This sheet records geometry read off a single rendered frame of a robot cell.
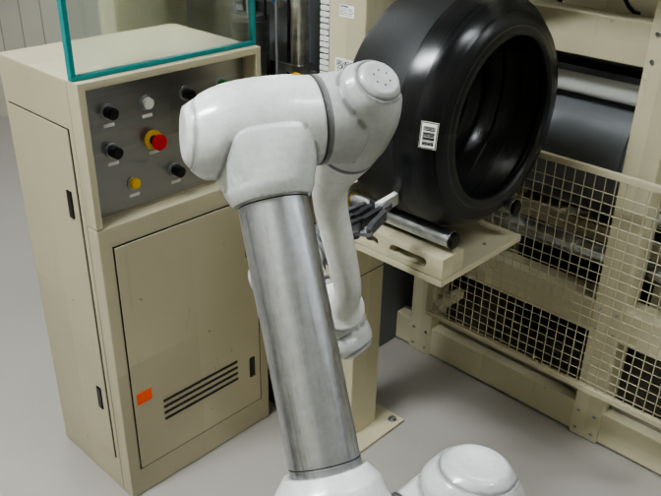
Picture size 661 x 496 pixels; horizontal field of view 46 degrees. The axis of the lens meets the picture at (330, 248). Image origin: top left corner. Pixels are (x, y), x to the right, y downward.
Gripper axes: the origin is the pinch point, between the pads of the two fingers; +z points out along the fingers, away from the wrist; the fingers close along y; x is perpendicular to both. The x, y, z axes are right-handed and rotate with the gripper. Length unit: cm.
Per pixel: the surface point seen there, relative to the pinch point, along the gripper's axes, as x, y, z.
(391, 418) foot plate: 103, 22, 23
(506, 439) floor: 108, -10, 43
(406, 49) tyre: -34.1, 0.8, 9.7
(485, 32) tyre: -36.6, -11.7, 21.3
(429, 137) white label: -18.6, -10.5, 3.0
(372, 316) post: 59, 26, 20
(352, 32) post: -29.3, 30.0, 23.4
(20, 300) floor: 96, 185, -29
